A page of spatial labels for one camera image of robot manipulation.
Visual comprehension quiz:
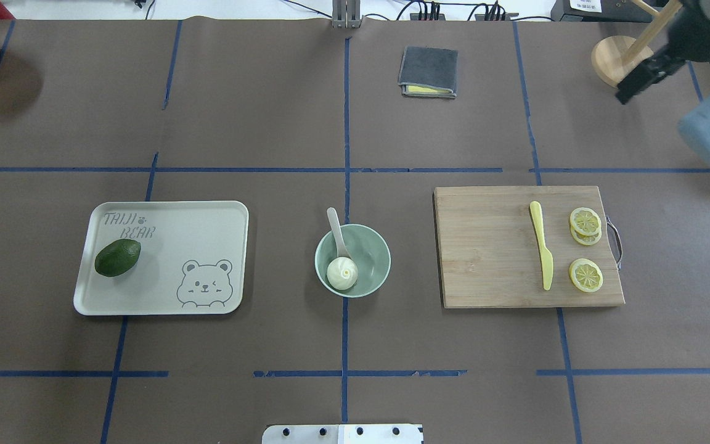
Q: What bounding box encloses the light green ceramic bowl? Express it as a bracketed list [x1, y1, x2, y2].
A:
[314, 224, 391, 298]

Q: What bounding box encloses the aluminium frame post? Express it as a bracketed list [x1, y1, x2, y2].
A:
[332, 0, 362, 29]

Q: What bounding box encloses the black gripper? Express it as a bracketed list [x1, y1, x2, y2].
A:
[615, 1, 710, 104]

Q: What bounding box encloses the bamboo cutting board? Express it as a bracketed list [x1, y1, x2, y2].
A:
[434, 186, 625, 308]

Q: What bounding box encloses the white mounting post with base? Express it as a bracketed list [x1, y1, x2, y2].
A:
[261, 423, 425, 443]

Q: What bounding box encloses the grey and yellow folded cloth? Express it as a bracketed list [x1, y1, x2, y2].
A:
[398, 46, 459, 99]

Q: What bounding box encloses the lower lemon slice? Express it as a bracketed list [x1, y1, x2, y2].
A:
[568, 258, 604, 293]

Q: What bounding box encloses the wooden mug tree stand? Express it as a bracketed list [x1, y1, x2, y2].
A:
[590, 1, 682, 88]

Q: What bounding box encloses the beige bear serving tray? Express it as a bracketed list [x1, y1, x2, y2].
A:
[73, 200, 249, 316]

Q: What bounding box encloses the yellow plastic knife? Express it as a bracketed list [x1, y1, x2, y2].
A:
[529, 200, 555, 290]

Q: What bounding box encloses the green avocado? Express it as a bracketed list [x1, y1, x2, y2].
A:
[95, 239, 142, 278]

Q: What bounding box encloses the white ceramic spoon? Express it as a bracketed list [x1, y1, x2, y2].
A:
[326, 207, 352, 259]

